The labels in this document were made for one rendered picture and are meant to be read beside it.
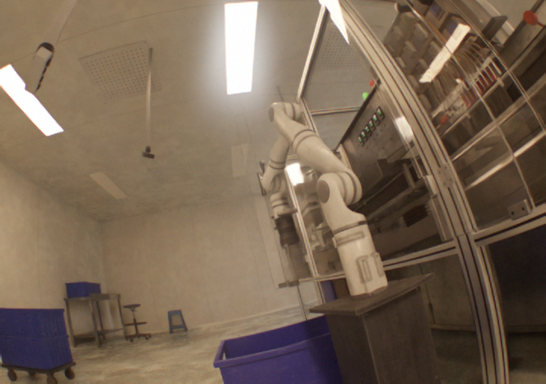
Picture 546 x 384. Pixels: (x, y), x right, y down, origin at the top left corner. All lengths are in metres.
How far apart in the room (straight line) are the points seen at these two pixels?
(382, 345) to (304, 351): 0.36
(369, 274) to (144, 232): 6.00
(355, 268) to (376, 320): 0.14
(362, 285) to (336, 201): 0.21
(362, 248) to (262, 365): 0.50
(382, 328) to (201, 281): 5.49
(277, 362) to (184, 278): 5.22
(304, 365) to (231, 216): 5.37
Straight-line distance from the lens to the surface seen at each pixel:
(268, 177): 1.12
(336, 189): 0.66
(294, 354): 0.92
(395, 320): 0.64
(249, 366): 0.91
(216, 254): 5.96
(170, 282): 6.10
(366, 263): 0.65
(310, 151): 0.80
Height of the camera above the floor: 0.65
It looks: 21 degrees up
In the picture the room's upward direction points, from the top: 15 degrees counter-clockwise
